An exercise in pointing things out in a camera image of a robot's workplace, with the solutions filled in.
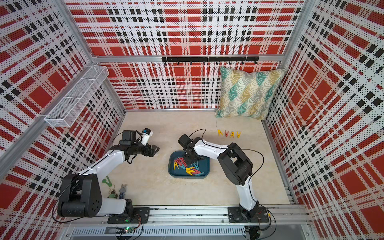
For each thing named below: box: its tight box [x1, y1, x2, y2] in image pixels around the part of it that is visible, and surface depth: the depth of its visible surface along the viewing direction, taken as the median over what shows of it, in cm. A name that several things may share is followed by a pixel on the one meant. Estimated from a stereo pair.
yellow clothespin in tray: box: [185, 166, 195, 176], surface depth 90 cm
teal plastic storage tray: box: [167, 150, 211, 179], surface depth 90 cm
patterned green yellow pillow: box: [215, 66, 286, 121], surface depth 95 cm
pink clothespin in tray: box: [174, 157, 188, 168], surface depth 93 cm
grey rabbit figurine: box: [118, 184, 127, 199], surface depth 82 cm
